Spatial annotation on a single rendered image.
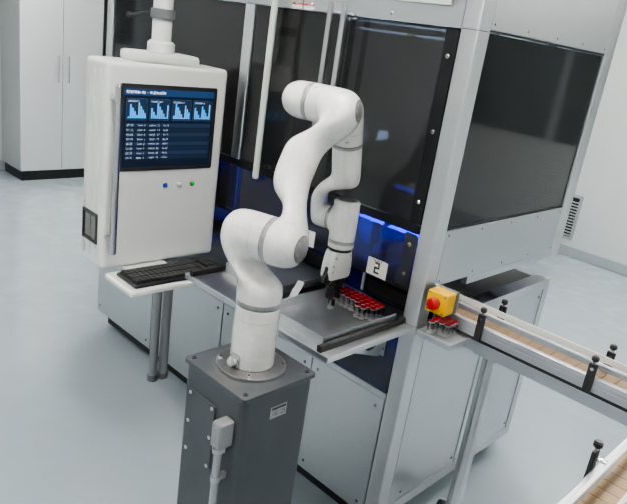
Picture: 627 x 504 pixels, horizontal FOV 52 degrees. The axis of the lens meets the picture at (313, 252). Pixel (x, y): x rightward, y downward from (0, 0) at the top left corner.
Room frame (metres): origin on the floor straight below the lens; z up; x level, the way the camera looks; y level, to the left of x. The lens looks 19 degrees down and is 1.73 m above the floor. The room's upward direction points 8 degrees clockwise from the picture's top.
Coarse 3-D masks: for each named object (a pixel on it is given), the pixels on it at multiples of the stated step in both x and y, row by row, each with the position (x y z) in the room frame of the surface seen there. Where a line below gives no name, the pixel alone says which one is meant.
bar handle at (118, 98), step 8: (120, 88) 2.14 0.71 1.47; (112, 96) 2.17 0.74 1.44; (120, 96) 2.14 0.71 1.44; (120, 104) 2.14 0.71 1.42; (120, 112) 2.15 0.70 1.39; (120, 120) 2.15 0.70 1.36; (120, 128) 2.15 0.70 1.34; (120, 136) 2.15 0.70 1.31; (120, 144) 2.15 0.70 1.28; (120, 152) 2.16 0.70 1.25; (112, 168) 2.15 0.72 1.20; (112, 176) 2.14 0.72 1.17; (112, 184) 2.14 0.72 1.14; (112, 192) 2.14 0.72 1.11; (112, 200) 2.14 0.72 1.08; (112, 208) 2.14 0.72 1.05; (112, 216) 2.14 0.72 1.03; (112, 224) 2.14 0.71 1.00; (112, 232) 2.14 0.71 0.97; (112, 240) 2.14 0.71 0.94; (112, 248) 2.14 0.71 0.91
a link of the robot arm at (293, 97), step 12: (300, 84) 1.73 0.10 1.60; (312, 84) 1.72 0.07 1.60; (288, 96) 1.72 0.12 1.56; (300, 96) 1.70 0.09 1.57; (288, 108) 1.73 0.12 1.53; (300, 108) 1.70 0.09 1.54; (360, 132) 1.86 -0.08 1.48; (336, 144) 1.86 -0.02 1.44; (348, 144) 1.85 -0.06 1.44; (360, 144) 1.87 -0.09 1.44
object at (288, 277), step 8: (304, 264) 2.34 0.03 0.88; (232, 272) 2.12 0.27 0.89; (272, 272) 2.20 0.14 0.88; (280, 272) 2.21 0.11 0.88; (288, 272) 2.23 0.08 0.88; (296, 272) 2.24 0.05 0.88; (304, 272) 2.25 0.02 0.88; (312, 272) 2.26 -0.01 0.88; (280, 280) 2.14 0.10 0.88; (288, 280) 2.15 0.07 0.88; (296, 280) 2.16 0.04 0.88; (304, 280) 2.09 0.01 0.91; (312, 280) 2.11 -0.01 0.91; (320, 280) 2.14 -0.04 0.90; (288, 288) 2.03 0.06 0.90
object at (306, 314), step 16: (288, 304) 1.91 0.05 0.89; (304, 304) 1.95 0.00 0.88; (320, 304) 1.97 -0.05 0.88; (336, 304) 1.99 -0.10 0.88; (288, 320) 1.76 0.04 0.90; (304, 320) 1.83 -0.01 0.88; (320, 320) 1.85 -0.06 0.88; (336, 320) 1.87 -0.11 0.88; (352, 320) 1.88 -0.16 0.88; (384, 320) 1.87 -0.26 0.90; (304, 336) 1.71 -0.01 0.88; (320, 336) 1.67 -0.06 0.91; (336, 336) 1.71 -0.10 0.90
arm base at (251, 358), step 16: (240, 320) 1.50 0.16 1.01; (256, 320) 1.49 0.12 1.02; (272, 320) 1.50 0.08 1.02; (240, 336) 1.49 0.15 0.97; (256, 336) 1.49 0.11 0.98; (272, 336) 1.51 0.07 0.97; (224, 352) 1.57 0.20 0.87; (240, 352) 1.49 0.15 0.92; (256, 352) 1.49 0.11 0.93; (272, 352) 1.52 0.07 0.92; (224, 368) 1.49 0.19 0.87; (240, 368) 1.49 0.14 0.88; (256, 368) 1.49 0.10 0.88; (272, 368) 1.52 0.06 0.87
